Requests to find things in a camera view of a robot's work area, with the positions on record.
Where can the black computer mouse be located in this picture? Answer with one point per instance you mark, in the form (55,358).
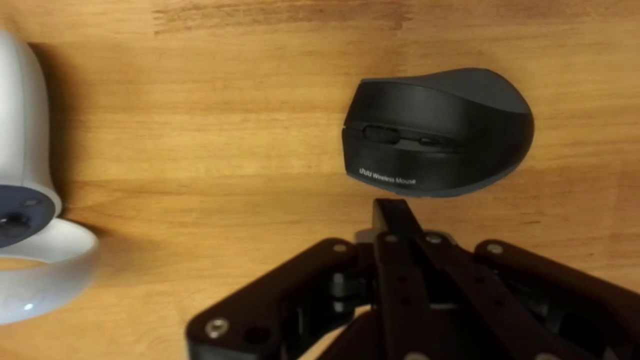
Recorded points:
(440,131)

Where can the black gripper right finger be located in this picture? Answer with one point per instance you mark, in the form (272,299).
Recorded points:
(527,306)

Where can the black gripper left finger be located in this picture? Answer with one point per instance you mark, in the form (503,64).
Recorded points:
(312,301)

